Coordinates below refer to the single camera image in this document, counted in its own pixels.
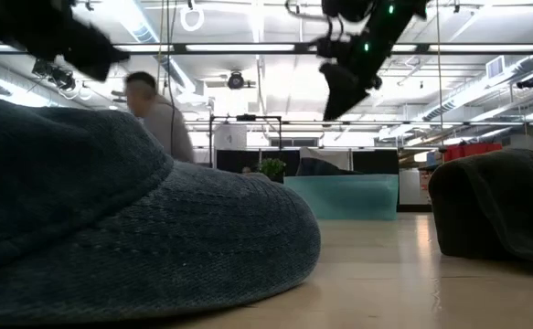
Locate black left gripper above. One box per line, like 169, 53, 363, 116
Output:
59, 20, 131, 83

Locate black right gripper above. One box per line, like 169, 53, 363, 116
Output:
318, 41, 384, 122

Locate blue denim bucket hat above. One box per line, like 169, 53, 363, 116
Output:
0, 95, 322, 326

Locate dark green bucket hat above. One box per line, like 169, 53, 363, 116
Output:
428, 148, 533, 267

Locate person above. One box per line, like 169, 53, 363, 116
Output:
123, 71, 197, 165

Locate round black ceiling spotlight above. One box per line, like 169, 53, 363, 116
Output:
227, 70, 247, 90

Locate green potted plant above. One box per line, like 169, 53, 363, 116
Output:
257, 157, 288, 185

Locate teal translucent plastic bin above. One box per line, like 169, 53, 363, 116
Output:
283, 173, 400, 222

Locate red storage bins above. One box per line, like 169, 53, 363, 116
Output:
442, 142, 504, 163

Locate white ceiling air vent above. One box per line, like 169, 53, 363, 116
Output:
485, 55, 506, 80

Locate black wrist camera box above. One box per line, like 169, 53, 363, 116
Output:
314, 36, 355, 59

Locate black ceiling camera mount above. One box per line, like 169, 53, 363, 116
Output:
31, 58, 78, 92

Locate white hanging ring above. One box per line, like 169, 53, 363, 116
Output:
179, 5, 206, 33

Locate black overhead frame beam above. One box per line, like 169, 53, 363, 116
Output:
0, 42, 533, 57

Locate thin hanging cable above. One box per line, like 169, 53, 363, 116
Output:
434, 0, 445, 150

